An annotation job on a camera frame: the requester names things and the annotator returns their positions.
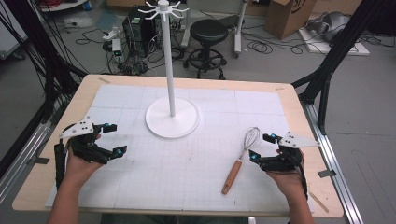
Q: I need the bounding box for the black metal frame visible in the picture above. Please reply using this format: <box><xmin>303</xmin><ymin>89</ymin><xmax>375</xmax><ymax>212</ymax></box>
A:
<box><xmin>0</xmin><ymin>0</ymin><xmax>90</xmax><ymax>178</ymax></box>
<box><xmin>290</xmin><ymin>0</ymin><xmax>390</xmax><ymax>136</ymax></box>

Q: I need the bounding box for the thin wooden stick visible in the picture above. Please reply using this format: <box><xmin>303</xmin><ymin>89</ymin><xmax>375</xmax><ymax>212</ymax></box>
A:
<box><xmin>307</xmin><ymin>190</ymin><xmax>330</xmax><ymax>215</ymax></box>

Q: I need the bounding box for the aluminium rail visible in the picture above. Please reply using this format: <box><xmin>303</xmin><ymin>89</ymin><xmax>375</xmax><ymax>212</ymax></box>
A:
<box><xmin>0</xmin><ymin>119</ymin><xmax>54</xmax><ymax>204</ymax></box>
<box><xmin>301</xmin><ymin>101</ymin><xmax>365</xmax><ymax>224</ymax></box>

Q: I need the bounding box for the white power strip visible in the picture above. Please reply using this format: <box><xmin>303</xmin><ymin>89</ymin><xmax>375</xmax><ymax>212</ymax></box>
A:
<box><xmin>102</xmin><ymin>26</ymin><xmax>121</xmax><ymax>42</ymax></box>

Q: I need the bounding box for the wooden handled metal whisk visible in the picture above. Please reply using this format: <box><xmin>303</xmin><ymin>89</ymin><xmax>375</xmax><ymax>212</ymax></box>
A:
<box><xmin>220</xmin><ymin>126</ymin><xmax>262</xmax><ymax>196</ymax></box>

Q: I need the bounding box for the person's left hand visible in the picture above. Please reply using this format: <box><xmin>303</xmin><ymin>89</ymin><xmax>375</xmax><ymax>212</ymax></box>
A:
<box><xmin>63</xmin><ymin>133</ymin><xmax>105</xmax><ymax>189</ymax></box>

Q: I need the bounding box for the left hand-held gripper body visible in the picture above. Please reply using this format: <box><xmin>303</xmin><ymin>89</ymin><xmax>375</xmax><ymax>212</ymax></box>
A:
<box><xmin>59</xmin><ymin>115</ymin><xmax>110</xmax><ymax>165</ymax></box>

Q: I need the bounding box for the grey device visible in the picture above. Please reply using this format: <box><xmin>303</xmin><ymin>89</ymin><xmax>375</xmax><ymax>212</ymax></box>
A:
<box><xmin>305</xmin><ymin>11</ymin><xmax>352</xmax><ymax>43</ymax></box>

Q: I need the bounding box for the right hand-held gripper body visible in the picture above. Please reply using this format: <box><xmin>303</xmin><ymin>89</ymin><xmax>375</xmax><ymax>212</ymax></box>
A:
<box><xmin>258</xmin><ymin>131</ymin><xmax>321</xmax><ymax>173</ymax></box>

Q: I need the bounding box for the white grid mat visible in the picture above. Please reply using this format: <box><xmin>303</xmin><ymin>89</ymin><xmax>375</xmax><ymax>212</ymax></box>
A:
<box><xmin>45</xmin><ymin>84</ymin><xmax>316</xmax><ymax>213</ymax></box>

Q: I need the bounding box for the black computer tower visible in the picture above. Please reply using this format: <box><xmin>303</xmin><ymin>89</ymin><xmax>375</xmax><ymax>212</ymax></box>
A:
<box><xmin>121</xmin><ymin>13</ymin><xmax>157</xmax><ymax>60</ymax></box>

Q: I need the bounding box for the white floor stand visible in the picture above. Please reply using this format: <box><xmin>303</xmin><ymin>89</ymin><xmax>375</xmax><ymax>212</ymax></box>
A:
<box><xmin>233</xmin><ymin>0</ymin><xmax>249</xmax><ymax>60</ymax></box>

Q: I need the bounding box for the black round stool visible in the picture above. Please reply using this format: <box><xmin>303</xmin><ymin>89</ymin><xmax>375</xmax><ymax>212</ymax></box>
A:
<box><xmin>182</xmin><ymin>19</ymin><xmax>230</xmax><ymax>81</ymax></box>

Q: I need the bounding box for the person's right hand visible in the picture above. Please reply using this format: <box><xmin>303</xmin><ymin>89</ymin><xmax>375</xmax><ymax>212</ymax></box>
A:
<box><xmin>264</xmin><ymin>146</ymin><xmax>308</xmax><ymax>202</ymax></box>

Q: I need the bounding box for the white hook stand rack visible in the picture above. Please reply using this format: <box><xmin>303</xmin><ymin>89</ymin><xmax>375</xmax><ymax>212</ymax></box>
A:
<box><xmin>137</xmin><ymin>0</ymin><xmax>201</xmax><ymax>140</ymax></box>

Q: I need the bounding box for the white flat board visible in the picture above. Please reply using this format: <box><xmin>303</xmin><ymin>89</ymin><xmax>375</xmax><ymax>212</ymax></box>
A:
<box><xmin>298</xmin><ymin>27</ymin><xmax>371</xmax><ymax>57</ymax></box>

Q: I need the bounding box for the cardboard box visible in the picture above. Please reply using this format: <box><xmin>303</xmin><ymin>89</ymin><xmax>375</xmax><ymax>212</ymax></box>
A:
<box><xmin>264</xmin><ymin>0</ymin><xmax>316</xmax><ymax>41</ymax></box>

